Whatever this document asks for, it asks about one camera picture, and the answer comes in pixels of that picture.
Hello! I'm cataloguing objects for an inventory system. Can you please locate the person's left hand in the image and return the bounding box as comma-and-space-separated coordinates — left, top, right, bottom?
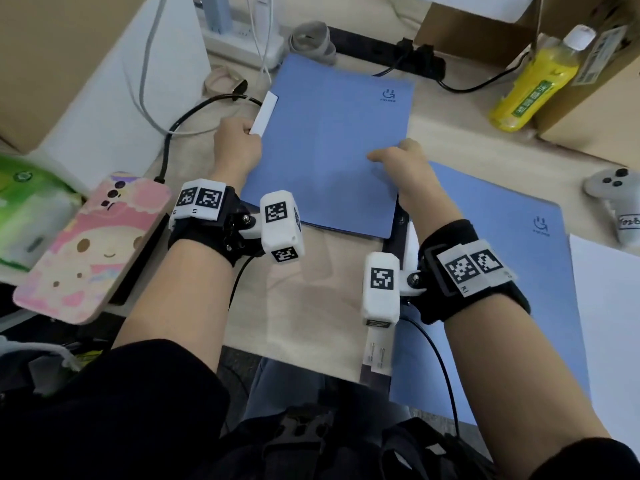
209, 116, 263, 183

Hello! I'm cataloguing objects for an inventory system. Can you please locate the person's right hand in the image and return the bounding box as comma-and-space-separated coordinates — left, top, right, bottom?
367, 138, 463, 243

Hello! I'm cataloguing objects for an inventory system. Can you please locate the gray blue folder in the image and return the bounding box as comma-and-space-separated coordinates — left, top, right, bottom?
239, 53, 416, 241

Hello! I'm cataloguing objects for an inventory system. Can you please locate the stack of white papers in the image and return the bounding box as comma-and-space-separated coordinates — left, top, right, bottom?
569, 233, 640, 453

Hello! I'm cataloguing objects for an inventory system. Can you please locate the person's left forearm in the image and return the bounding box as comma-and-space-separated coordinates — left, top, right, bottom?
112, 239, 239, 373

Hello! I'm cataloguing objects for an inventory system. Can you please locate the person's right forearm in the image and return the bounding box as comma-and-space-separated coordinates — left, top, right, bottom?
443, 294, 611, 480

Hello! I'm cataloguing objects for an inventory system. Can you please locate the person's left leg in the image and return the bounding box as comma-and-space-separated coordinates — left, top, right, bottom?
239, 357, 321, 421

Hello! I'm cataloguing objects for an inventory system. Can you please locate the person's black shirt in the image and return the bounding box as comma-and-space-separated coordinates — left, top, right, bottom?
0, 339, 640, 480

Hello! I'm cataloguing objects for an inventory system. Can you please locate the white power strip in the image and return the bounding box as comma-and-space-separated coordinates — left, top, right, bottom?
202, 24, 286, 71

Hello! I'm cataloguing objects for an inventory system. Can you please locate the black plug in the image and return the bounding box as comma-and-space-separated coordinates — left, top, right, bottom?
417, 43, 447, 79

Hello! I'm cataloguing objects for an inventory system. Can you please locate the blue charger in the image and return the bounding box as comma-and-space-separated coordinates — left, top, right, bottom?
199, 0, 233, 35

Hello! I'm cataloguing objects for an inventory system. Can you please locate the black power bank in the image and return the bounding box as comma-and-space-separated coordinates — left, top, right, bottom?
109, 214, 173, 305

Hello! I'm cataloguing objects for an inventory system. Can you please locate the black power strip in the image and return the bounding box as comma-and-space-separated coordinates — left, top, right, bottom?
327, 27, 446, 81

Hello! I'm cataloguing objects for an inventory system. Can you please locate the yellow drink bottle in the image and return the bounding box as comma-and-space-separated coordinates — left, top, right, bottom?
489, 24, 597, 133

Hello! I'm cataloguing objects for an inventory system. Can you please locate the low brown cardboard box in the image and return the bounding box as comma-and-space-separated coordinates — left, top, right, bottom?
413, 2, 543, 58

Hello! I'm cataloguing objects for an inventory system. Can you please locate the pink cartoon phone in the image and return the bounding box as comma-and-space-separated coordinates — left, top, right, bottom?
12, 172, 173, 325

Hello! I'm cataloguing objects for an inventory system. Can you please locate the cardboard box black logo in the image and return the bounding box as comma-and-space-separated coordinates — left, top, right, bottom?
529, 0, 640, 88
532, 52, 640, 169

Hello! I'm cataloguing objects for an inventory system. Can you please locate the white back panel gray trim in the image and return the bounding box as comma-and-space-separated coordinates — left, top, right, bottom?
413, 0, 543, 25

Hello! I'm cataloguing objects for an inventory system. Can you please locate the white game controller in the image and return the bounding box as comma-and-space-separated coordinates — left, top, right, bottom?
582, 167, 640, 248

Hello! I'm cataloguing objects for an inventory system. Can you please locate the large cardboard box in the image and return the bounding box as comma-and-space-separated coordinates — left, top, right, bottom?
0, 0, 151, 155

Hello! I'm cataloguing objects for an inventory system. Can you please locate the green tissue pack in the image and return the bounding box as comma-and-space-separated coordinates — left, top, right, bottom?
0, 154, 83, 273

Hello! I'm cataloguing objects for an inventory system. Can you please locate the black chest harness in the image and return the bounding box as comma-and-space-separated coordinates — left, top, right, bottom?
219, 402, 501, 480

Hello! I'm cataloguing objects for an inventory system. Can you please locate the thick black cable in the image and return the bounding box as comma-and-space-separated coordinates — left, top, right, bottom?
155, 79, 263, 185

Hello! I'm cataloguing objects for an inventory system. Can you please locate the black marker wrist strap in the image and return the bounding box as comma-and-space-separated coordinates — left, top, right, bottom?
167, 178, 251, 268
415, 219, 532, 325

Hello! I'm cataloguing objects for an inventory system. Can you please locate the black power cord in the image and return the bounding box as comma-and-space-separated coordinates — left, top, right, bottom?
372, 38, 416, 79
437, 52, 531, 94

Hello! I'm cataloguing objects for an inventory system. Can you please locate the gray cable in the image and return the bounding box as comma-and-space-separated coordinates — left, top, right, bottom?
137, 0, 221, 138

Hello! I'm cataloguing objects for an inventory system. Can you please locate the gray rolled strap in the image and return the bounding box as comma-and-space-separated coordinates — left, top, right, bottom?
289, 20, 337, 65

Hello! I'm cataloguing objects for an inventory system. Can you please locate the black camera cable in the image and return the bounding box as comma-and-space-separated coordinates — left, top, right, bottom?
227, 254, 257, 311
399, 314, 461, 441

